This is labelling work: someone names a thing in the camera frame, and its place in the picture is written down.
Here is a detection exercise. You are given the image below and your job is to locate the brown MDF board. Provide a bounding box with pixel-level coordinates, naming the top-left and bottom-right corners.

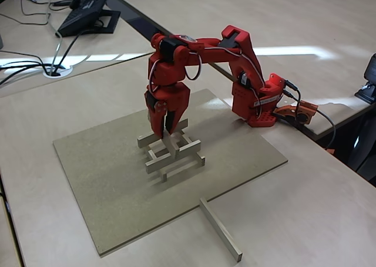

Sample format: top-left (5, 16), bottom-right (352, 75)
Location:
top-left (52, 88), bottom-right (289, 258)

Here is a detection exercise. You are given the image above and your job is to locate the black desk phone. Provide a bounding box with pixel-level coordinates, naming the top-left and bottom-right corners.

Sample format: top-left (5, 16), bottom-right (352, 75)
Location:
top-left (56, 0), bottom-right (122, 38)

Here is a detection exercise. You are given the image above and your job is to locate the black phone cable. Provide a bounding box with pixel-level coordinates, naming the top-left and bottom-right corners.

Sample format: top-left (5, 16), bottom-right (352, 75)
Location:
top-left (52, 29), bottom-right (89, 74)

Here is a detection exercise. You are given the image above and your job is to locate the black desk cable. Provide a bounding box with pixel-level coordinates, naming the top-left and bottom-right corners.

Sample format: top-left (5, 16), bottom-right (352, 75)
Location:
top-left (0, 50), bottom-right (49, 74)
top-left (0, 60), bottom-right (51, 87)

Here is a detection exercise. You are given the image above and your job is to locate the wooden stick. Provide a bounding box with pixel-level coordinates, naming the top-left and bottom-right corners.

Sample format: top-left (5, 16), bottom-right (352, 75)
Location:
top-left (199, 197), bottom-right (244, 263)
top-left (145, 109), bottom-right (182, 160)
top-left (146, 149), bottom-right (169, 183)
top-left (182, 133), bottom-right (206, 167)
top-left (145, 140), bottom-right (203, 174)
top-left (137, 119), bottom-right (189, 148)

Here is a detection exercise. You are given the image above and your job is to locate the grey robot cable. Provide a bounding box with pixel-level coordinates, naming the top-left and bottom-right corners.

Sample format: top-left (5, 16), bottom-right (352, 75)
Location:
top-left (315, 110), bottom-right (337, 150)

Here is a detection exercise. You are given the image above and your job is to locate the black office chair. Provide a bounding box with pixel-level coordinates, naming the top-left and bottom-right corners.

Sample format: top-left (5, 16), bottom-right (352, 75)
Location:
top-left (348, 111), bottom-right (376, 188)

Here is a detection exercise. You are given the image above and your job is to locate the black clamp-mounted stand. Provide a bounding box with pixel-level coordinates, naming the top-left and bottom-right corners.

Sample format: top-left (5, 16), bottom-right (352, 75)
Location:
top-left (354, 52), bottom-right (376, 105)

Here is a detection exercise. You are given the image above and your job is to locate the orange table clamp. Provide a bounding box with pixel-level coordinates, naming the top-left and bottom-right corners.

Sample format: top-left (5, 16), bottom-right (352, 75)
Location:
top-left (271, 100), bottom-right (318, 126)

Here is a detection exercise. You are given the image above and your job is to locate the thin black cable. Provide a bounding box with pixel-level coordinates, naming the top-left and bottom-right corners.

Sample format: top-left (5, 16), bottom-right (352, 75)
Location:
top-left (0, 0), bottom-right (51, 26)

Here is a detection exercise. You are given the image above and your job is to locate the white cable grommet with cables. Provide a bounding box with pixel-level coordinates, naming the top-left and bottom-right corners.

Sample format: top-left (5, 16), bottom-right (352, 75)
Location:
top-left (42, 64), bottom-right (73, 79)

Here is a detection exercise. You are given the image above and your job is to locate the black plugged robot cable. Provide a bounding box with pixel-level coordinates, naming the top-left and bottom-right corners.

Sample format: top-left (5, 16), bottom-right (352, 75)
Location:
top-left (284, 80), bottom-right (302, 115)
top-left (282, 90), bottom-right (299, 117)

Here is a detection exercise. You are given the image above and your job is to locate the pale grey-green cable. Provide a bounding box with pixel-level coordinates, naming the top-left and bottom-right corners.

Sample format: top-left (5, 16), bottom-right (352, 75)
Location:
top-left (46, 0), bottom-right (64, 74)

